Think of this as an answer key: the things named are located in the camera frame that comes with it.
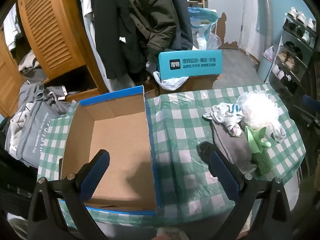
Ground pile of grey clothes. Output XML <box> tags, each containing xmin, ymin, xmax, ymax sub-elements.
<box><xmin>19</xmin><ymin>84</ymin><xmax>73</xmax><ymax>115</ymax></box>

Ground shiny green scouring cloth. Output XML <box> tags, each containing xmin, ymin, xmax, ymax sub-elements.
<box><xmin>251</xmin><ymin>151</ymin><xmax>272</xmax><ymax>175</ymax></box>

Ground grey printed tote bag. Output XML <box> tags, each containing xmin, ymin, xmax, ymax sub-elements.
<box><xmin>16</xmin><ymin>101</ymin><xmax>59</xmax><ymax>168</ymax></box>

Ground blue plastic bag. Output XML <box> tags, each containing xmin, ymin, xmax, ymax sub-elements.
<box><xmin>188</xmin><ymin>7</ymin><xmax>220</xmax><ymax>50</ymax></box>

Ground white door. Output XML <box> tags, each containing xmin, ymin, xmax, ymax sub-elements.
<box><xmin>239</xmin><ymin>0</ymin><xmax>269</xmax><ymax>55</ymax></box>

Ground wooden louvered wardrobe door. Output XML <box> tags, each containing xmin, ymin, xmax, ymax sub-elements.
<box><xmin>17</xmin><ymin>0</ymin><xmax>110</xmax><ymax>93</ymax></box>

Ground clear plastic bag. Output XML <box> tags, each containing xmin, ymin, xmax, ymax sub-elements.
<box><xmin>206</xmin><ymin>24</ymin><xmax>223</xmax><ymax>50</ymax></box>

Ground olive hanging jacket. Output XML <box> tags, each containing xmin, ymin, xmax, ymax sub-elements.
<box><xmin>124</xmin><ymin>0</ymin><xmax>180</xmax><ymax>62</ymax></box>

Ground teal printed box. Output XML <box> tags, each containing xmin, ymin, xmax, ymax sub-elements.
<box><xmin>157</xmin><ymin>50</ymin><xmax>223</xmax><ymax>80</ymax></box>

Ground group of shoes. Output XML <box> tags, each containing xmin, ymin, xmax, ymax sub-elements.
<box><xmin>271</xmin><ymin>7</ymin><xmax>317</xmax><ymax>82</ymax></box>

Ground light blue trash bin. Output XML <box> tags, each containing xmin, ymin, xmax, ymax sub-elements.
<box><xmin>257</xmin><ymin>55</ymin><xmax>274</xmax><ymax>83</ymax></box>

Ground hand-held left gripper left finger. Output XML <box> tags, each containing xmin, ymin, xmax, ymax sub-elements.
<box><xmin>27</xmin><ymin>149</ymin><xmax>110</xmax><ymax>240</ymax></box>

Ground green rubber glove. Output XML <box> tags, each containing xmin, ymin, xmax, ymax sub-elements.
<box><xmin>244</xmin><ymin>126</ymin><xmax>272</xmax><ymax>154</ymax></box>

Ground black hanging coat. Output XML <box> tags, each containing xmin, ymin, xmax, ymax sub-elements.
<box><xmin>94</xmin><ymin>0</ymin><xmax>150</xmax><ymax>80</ymax></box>

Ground dark navy hanging coat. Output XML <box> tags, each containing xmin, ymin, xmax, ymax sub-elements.
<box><xmin>160</xmin><ymin>0</ymin><xmax>194</xmax><ymax>52</ymax></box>

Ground grey shoe rack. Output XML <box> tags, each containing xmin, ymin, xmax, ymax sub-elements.
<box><xmin>265</xmin><ymin>12</ymin><xmax>318</xmax><ymax>98</ymax></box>

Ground white hanging shirt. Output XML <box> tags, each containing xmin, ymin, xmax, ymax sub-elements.
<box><xmin>70</xmin><ymin>0</ymin><xmax>113</xmax><ymax>93</ymax></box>

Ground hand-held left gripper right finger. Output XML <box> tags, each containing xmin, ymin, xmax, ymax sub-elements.
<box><xmin>199</xmin><ymin>141</ymin><xmax>292</xmax><ymax>240</ymax></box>

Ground green checkered tablecloth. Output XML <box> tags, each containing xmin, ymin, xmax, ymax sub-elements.
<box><xmin>37</xmin><ymin>84</ymin><xmax>307</xmax><ymax>228</ymax></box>

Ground white bin liner bag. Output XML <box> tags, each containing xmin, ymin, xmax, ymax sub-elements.
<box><xmin>262</xmin><ymin>45</ymin><xmax>277</xmax><ymax>62</ymax></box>

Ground white patterned cloth bundle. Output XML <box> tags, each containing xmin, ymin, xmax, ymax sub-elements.
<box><xmin>203</xmin><ymin>103</ymin><xmax>244</xmax><ymax>137</ymax></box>

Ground white plastic bag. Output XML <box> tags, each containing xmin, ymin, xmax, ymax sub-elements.
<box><xmin>146</xmin><ymin>61</ymin><xmax>189</xmax><ymax>91</ymax></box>

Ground grey knit cloth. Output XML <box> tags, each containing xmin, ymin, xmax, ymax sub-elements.
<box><xmin>211</xmin><ymin>121</ymin><xmax>257</xmax><ymax>174</ymax></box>

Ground blue cardboard box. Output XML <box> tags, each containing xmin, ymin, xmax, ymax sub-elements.
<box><xmin>59</xmin><ymin>85</ymin><xmax>164</xmax><ymax>217</ymax></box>

